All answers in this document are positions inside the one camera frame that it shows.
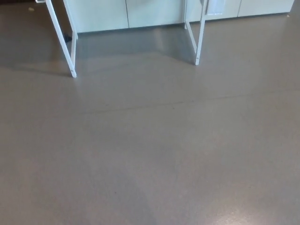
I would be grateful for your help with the white desk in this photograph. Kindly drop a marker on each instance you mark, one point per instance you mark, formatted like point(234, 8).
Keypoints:
point(70, 58)

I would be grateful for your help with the white cabinet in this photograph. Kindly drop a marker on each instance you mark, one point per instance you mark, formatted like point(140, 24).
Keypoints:
point(152, 14)

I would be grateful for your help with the small black floor object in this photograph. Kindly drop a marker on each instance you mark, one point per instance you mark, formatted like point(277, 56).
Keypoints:
point(68, 37)

